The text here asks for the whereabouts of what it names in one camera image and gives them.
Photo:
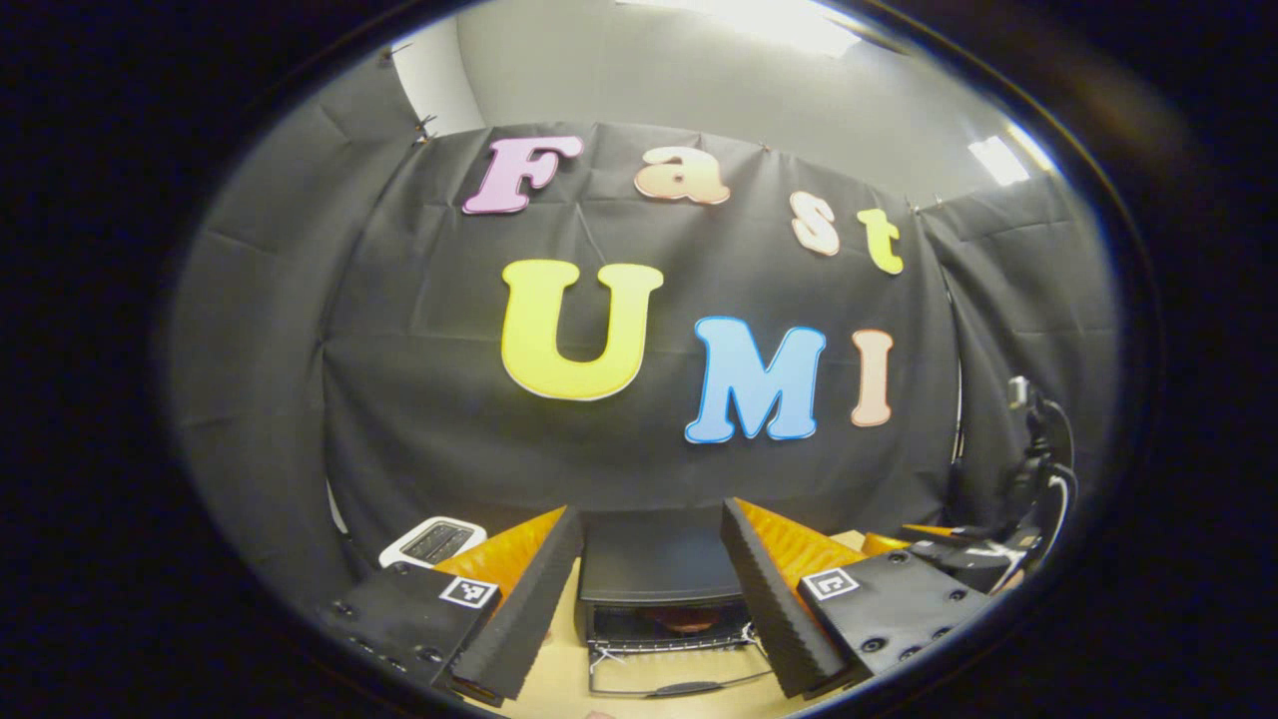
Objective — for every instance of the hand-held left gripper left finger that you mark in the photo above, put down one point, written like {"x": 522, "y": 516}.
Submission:
{"x": 529, "y": 609}

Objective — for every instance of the black electric oven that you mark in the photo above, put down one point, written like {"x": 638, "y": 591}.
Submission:
{"x": 659, "y": 559}

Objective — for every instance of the black backdrop cloth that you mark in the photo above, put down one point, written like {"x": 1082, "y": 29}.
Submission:
{"x": 419, "y": 419}

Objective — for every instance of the red-brown meat piece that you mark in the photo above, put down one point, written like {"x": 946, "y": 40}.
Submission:
{"x": 689, "y": 619}

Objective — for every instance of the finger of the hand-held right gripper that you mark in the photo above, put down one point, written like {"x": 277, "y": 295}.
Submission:
{"x": 958, "y": 569}
{"x": 939, "y": 531}

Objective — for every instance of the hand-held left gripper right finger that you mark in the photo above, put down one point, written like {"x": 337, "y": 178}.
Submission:
{"x": 774, "y": 609}

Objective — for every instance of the large ceiling light panel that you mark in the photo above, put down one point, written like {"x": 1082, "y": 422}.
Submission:
{"x": 759, "y": 20}

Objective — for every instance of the small ceiling light panel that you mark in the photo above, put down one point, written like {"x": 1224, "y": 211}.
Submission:
{"x": 998, "y": 160}

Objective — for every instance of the white toaster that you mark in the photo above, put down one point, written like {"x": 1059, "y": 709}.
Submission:
{"x": 434, "y": 541}

